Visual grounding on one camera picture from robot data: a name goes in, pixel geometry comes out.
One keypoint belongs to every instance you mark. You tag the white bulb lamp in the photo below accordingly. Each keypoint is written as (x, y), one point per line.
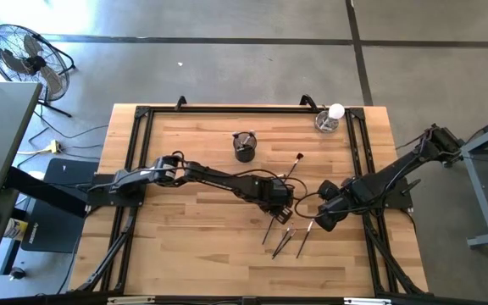
(336, 111)

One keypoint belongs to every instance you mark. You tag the black mesh brush cup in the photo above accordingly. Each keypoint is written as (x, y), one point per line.
(244, 157)

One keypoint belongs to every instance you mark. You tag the black flat case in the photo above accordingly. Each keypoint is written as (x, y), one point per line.
(53, 233)

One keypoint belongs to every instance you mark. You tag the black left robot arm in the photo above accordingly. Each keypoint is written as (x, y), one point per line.
(223, 180)

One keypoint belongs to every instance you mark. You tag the yellow white power strip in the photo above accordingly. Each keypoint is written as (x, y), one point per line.
(54, 147)

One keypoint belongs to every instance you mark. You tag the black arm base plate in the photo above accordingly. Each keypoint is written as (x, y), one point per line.
(398, 202)
(98, 197)

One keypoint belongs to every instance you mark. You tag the small black plug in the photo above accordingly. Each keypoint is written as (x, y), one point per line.
(16, 273)

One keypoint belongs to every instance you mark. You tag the black floor fan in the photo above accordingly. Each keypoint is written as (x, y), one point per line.
(34, 63)

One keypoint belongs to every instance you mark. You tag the black desk leg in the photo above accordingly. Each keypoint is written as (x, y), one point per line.
(45, 190)

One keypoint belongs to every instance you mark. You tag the silver metal bracket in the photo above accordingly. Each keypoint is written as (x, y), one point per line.
(367, 301)
(129, 300)

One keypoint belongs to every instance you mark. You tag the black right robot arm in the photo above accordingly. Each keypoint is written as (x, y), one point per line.
(392, 171)

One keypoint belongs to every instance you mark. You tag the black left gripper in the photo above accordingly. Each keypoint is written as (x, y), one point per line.
(280, 197)

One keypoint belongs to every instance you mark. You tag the red-bristled makeup brush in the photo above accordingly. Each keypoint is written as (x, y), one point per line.
(299, 157)

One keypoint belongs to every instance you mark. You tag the black aluminium table frame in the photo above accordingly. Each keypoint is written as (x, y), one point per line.
(210, 109)

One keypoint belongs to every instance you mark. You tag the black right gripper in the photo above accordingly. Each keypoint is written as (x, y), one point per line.
(337, 203)

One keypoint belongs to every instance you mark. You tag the yellow white carton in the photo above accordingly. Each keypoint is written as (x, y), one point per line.
(15, 229)

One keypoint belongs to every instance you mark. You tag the black frame bracket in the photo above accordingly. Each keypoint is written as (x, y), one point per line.
(308, 103)
(181, 103)

